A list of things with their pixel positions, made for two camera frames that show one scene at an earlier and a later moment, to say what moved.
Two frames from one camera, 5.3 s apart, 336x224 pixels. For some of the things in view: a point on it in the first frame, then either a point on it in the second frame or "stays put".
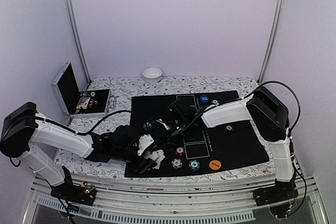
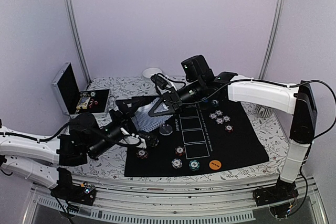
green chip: [214, 101] stays put
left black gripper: [143, 164] to [123, 120]
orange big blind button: [214, 164] stays put
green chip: [194, 165] stays put
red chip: [180, 151] stays put
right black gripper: [163, 128] to [173, 100]
